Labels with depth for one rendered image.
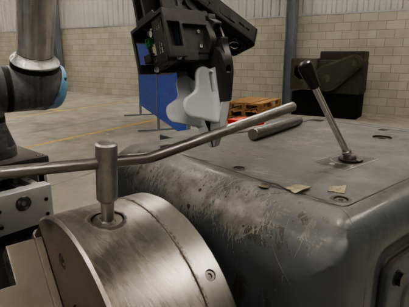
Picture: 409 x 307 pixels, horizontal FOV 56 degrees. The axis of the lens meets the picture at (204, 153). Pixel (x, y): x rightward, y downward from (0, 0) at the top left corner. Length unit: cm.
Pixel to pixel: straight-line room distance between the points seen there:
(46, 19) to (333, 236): 81
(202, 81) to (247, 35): 10
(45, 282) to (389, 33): 1014
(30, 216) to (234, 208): 61
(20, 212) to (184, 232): 58
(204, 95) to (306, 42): 1041
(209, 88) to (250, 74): 1100
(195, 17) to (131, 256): 26
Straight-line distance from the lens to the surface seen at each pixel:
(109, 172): 39
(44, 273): 50
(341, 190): 46
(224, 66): 43
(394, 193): 49
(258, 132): 70
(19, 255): 50
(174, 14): 43
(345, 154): 60
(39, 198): 96
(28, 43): 101
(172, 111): 45
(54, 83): 106
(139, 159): 40
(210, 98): 44
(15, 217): 95
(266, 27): 1126
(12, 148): 106
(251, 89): 1146
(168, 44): 41
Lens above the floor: 141
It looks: 14 degrees down
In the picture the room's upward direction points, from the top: straight up
